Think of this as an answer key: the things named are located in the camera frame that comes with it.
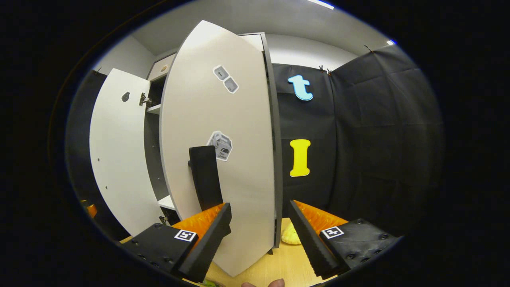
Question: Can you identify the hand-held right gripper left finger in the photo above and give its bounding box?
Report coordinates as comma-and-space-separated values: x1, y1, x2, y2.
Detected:
121, 202, 233, 283

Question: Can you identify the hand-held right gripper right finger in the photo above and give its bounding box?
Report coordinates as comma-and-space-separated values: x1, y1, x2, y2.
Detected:
289, 200, 401, 279

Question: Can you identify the white cabinet door heart sticker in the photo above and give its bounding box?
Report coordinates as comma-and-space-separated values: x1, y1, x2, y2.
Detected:
89, 68, 166, 236

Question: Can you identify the white and grey cabinet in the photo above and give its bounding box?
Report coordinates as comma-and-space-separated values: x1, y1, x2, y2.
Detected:
143, 32, 284, 256

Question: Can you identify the white cabinet door carton sticker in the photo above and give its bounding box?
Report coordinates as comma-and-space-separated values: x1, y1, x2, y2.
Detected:
159, 20, 279, 277

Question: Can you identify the pale yellow textured object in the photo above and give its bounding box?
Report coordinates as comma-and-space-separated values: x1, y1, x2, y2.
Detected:
280, 221, 302, 246

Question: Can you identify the black backdrop cloth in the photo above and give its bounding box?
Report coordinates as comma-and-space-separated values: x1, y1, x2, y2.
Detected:
272, 43, 445, 236
64, 70, 120, 240

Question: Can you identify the black door handle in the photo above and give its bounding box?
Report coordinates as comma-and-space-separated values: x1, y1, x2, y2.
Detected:
188, 145, 224, 212

